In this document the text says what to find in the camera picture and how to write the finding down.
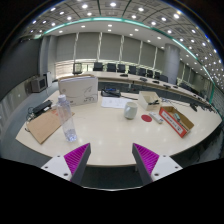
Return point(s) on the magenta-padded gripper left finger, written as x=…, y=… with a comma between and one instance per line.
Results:
x=77, y=157

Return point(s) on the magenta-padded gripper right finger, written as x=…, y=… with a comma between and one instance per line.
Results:
x=146, y=157

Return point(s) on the clear plastic water bottle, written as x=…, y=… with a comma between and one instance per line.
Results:
x=66, y=118

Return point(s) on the flat round red coaster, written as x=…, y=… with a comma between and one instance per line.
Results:
x=146, y=118

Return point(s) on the white remote control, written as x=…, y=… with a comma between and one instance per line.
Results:
x=156, y=117

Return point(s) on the shallow red-edged cardboard box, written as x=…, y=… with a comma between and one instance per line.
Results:
x=171, y=123

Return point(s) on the flat brown cardboard piece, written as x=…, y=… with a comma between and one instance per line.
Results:
x=43, y=126

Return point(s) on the white ceramic mug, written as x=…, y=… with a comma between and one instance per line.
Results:
x=130, y=110

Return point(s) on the small open beige box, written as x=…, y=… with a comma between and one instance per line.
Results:
x=146, y=97

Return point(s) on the black power strip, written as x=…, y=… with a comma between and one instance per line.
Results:
x=41, y=107

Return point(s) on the white paper sheet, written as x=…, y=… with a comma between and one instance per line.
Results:
x=113, y=102

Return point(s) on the large white cardboard box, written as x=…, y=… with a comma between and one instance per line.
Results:
x=78, y=90

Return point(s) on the small black desk device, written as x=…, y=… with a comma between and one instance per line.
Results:
x=194, y=106

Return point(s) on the black electronic device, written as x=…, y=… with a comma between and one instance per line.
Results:
x=110, y=92

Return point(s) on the grey box monitor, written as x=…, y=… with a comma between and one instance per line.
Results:
x=38, y=84

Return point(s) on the long curved conference desk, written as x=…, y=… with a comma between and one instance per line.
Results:
x=110, y=76

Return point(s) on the row of black office chairs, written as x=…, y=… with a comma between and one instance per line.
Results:
x=121, y=68

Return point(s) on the grey round column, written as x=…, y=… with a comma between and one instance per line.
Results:
x=171, y=63

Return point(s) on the ceiling lights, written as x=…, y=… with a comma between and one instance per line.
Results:
x=113, y=4

